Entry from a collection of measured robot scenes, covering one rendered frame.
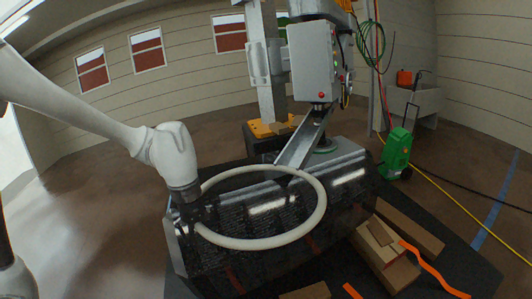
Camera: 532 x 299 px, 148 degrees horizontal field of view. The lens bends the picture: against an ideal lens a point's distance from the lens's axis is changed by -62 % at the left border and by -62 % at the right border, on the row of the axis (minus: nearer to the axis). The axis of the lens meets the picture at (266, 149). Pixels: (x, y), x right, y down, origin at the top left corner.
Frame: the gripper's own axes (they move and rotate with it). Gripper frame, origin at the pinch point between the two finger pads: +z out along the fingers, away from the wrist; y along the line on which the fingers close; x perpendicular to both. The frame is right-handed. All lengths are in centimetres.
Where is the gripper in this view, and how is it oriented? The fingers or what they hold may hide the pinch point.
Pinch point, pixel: (205, 245)
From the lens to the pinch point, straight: 70.2
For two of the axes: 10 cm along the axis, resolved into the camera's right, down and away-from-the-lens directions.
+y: 7.5, -3.0, 5.9
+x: -6.5, -2.2, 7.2
